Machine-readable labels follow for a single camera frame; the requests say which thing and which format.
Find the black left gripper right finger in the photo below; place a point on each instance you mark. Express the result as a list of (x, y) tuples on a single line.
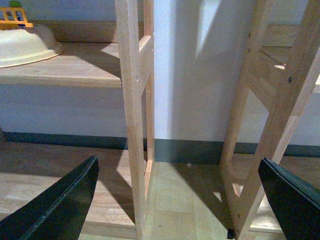
[(294, 202)]

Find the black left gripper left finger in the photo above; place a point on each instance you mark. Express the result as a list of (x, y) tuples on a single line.
[(59, 212)]

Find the right wooden shelf unit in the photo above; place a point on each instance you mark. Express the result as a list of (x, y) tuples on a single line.
[(284, 88)]

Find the wooden shelf unit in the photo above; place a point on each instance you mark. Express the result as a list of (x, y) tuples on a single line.
[(94, 99), (284, 88)]

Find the left wooden shelf unit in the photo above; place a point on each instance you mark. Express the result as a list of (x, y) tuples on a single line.
[(94, 99)]

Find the cream plastic basin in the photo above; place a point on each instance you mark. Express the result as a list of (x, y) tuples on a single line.
[(24, 46)]

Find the orange toy fence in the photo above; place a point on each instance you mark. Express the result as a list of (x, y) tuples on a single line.
[(12, 18)]

